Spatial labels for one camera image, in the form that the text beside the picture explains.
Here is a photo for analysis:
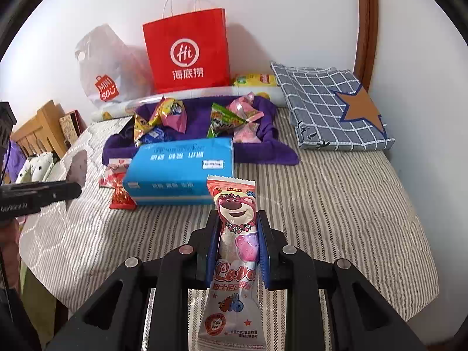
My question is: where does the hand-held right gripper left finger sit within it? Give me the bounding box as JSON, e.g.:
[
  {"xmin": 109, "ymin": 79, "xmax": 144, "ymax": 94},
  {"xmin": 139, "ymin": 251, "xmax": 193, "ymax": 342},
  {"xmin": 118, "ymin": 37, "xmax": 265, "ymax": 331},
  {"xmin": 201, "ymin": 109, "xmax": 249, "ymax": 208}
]
[{"xmin": 46, "ymin": 210, "xmax": 220, "ymax": 351}]

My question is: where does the pink bear snack packet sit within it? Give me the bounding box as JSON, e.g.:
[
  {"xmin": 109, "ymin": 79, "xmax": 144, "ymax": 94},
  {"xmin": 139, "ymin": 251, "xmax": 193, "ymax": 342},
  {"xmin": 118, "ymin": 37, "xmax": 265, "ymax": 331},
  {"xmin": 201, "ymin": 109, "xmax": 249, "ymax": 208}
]
[{"xmin": 197, "ymin": 174, "xmax": 266, "ymax": 351}]

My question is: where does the green snack packet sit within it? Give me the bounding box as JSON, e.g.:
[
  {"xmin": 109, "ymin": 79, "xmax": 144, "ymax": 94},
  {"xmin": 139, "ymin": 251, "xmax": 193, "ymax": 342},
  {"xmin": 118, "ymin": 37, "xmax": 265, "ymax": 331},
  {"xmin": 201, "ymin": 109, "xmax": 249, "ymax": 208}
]
[{"xmin": 207, "ymin": 102, "xmax": 249, "ymax": 140}]

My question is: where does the grey checked star pillow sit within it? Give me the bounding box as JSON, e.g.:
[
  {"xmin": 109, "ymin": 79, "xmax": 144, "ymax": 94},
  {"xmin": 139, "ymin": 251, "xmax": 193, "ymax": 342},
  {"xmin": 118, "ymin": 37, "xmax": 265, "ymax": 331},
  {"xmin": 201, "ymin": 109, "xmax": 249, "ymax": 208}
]
[{"xmin": 271, "ymin": 61, "xmax": 396, "ymax": 153}]

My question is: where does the white plastic bag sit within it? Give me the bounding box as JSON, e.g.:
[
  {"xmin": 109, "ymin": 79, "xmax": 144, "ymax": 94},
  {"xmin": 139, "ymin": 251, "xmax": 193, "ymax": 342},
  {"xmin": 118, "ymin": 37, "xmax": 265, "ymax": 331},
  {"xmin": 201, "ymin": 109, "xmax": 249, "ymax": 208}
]
[{"xmin": 75, "ymin": 24, "xmax": 154, "ymax": 112}]

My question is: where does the pink cloth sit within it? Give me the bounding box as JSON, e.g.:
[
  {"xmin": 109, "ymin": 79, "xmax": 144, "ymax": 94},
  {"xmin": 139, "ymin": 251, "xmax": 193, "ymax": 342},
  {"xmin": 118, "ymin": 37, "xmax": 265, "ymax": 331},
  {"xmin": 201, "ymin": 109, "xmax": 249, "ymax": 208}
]
[{"xmin": 0, "ymin": 216, "xmax": 23, "ymax": 289}]

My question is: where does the yellow orange snack packet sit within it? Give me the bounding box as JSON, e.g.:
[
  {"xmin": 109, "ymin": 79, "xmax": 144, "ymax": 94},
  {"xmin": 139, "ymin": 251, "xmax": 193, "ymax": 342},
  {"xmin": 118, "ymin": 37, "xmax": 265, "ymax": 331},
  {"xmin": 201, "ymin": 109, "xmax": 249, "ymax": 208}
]
[{"xmin": 133, "ymin": 113, "xmax": 154, "ymax": 147}]

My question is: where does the red paper bag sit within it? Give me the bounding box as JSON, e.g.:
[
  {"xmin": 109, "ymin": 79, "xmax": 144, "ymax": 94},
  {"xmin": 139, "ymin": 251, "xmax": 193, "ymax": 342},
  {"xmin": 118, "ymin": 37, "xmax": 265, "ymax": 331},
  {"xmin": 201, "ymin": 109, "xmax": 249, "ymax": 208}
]
[{"xmin": 142, "ymin": 0, "xmax": 232, "ymax": 94}]

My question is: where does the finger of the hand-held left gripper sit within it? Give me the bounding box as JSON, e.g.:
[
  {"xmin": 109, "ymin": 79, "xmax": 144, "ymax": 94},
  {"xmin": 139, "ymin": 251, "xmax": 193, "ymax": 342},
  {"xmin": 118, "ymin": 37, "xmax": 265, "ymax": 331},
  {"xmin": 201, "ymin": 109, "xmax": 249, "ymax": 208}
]
[
  {"xmin": 0, "ymin": 101, "xmax": 17, "ymax": 137},
  {"xmin": 0, "ymin": 181, "xmax": 82, "ymax": 207}
]

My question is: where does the white dotted cloth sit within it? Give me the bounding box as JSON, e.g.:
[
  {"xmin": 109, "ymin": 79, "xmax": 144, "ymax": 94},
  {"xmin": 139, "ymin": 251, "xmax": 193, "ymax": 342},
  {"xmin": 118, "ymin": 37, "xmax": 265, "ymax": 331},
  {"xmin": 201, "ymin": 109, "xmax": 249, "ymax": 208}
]
[{"xmin": 15, "ymin": 152, "xmax": 61, "ymax": 183}]

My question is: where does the wooden headboard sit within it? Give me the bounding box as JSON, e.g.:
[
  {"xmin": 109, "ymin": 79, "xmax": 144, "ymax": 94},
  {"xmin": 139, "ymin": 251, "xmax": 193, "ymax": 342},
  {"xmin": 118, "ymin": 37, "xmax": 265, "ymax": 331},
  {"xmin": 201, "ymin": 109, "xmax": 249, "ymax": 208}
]
[{"xmin": 10, "ymin": 99, "xmax": 70, "ymax": 158}]

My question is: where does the red snack packet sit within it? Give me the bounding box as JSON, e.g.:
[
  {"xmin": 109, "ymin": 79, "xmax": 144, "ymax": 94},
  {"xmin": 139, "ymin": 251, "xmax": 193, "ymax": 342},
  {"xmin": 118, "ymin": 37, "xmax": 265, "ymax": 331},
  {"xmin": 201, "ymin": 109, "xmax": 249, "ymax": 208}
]
[{"xmin": 110, "ymin": 175, "xmax": 137, "ymax": 211}]

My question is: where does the brown wooden frame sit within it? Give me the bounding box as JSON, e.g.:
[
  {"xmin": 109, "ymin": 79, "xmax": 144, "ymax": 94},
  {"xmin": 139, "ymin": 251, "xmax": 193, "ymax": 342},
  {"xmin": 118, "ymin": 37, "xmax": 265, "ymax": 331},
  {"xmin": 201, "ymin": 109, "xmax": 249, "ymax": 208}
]
[{"xmin": 354, "ymin": 0, "xmax": 379, "ymax": 88}]

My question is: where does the long white printed roll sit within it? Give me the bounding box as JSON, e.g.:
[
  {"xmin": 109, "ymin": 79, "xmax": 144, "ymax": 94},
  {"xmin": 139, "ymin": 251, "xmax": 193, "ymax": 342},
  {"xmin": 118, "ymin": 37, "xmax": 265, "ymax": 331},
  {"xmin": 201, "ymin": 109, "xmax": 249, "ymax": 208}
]
[{"xmin": 91, "ymin": 87, "xmax": 289, "ymax": 121}]

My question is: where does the purple towel covered tray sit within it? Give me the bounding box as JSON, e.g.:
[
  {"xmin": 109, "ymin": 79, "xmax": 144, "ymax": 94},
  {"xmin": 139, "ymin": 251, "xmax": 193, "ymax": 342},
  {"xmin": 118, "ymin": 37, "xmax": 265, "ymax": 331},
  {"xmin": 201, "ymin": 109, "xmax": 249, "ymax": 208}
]
[{"xmin": 101, "ymin": 95, "xmax": 300, "ymax": 166}]

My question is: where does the blue snack packet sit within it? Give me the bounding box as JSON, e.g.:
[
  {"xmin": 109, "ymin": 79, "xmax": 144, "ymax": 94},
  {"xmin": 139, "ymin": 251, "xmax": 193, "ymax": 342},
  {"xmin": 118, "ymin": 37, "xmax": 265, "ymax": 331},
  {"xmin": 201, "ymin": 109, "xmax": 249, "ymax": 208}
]
[{"xmin": 140, "ymin": 126, "xmax": 174, "ymax": 145}]

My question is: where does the striped bed mattress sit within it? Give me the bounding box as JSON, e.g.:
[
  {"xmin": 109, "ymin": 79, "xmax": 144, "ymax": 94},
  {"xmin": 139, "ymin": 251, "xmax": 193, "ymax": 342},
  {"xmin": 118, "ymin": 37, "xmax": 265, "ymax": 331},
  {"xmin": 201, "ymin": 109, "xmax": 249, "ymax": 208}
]
[{"xmin": 18, "ymin": 108, "xmax": 439, "ymax": 351}]

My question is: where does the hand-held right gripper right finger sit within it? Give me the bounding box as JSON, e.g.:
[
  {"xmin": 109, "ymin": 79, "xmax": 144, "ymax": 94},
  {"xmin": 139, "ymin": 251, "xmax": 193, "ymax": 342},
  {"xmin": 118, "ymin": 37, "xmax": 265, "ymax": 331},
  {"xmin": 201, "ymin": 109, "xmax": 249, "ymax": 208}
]
[{"xmin": 258, "ymin": 210, "xmax": 426, "ymax": 351}]

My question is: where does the yellow and pink snack packet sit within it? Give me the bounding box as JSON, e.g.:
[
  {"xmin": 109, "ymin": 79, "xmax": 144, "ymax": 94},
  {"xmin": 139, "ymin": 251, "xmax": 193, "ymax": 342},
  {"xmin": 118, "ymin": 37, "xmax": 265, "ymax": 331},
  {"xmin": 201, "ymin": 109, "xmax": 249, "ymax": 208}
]
[{"xmin": 148, "ymin": 96, "xmax": 189, "ymax": 133}]

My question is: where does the blue tissue pack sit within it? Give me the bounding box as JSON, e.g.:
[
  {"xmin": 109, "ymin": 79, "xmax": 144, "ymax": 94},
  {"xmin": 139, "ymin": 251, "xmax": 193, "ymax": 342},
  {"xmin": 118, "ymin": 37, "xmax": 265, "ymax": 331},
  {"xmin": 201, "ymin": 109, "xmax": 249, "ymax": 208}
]
[{"xmin": 122, "ymin": 137, "xmax": 235, "ymax": 206}]

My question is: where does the brown patterned box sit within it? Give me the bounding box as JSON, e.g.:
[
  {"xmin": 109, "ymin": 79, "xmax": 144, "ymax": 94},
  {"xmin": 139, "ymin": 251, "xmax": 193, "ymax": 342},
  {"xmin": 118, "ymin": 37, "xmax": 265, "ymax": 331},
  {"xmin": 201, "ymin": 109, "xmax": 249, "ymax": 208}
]
[{"xmin": 58, "ymin": 110, "xmax": 88, "ymax": 143}]

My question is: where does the pink clear-window snack packet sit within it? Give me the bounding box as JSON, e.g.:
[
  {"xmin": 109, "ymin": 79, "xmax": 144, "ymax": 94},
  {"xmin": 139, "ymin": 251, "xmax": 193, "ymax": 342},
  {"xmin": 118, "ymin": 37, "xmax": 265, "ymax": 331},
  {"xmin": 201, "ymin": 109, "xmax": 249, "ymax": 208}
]
[{"xmin": 224, "ymin": 92, "xmax": 264, "ymax": 123}]

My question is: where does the yellow green package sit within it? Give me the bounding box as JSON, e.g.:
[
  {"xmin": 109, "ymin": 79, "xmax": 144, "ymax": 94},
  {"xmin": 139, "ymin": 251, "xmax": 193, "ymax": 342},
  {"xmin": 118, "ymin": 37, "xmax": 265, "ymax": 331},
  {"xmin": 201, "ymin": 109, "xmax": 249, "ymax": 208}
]
[{"xmin": 232, "ymin": 73, "xmax": 279, "ymax": 87}]

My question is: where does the purple cloth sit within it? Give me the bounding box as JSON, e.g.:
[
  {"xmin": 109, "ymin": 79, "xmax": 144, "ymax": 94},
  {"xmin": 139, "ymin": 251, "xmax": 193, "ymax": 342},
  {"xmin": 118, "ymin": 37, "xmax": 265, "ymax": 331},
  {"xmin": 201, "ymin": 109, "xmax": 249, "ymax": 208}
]
[{"xmin": 7, "ymin": 142, "xmax": 26, "ymax": 183}]

